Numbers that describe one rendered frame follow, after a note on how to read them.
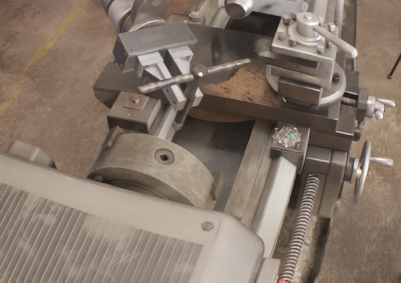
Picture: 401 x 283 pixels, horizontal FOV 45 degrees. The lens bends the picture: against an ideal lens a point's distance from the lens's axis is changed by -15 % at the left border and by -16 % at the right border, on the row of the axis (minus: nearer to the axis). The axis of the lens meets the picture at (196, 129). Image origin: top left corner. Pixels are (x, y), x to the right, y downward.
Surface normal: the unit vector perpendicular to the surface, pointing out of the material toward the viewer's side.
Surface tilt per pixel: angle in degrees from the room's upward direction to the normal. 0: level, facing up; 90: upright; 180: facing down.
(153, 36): 21
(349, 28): 0
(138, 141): 7
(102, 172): 90
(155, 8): 107
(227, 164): 13
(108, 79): 0
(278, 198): 36
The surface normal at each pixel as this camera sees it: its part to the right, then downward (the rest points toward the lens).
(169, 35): 0.29, -0.56
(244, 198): -0.04, -0.70
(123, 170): -0.30, 0.69
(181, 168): 0.51, -0.47
